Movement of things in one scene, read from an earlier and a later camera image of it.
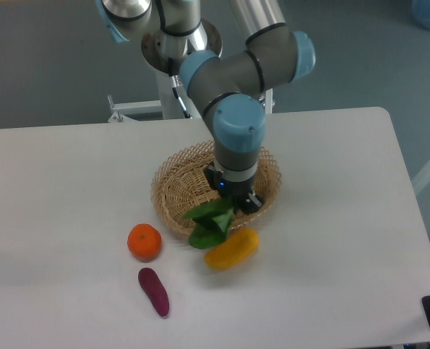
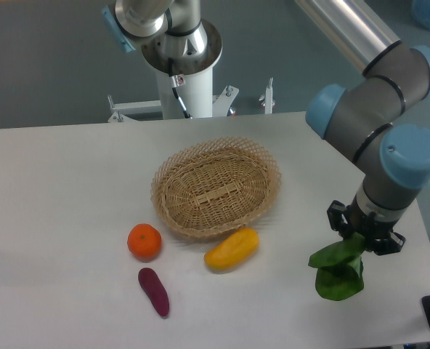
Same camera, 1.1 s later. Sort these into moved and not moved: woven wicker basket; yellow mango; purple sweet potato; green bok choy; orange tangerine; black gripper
Moved: black gripper; green bok choy
Not moved: woven wicker basket; yellow mango; orange tangerine; purple sweet potato
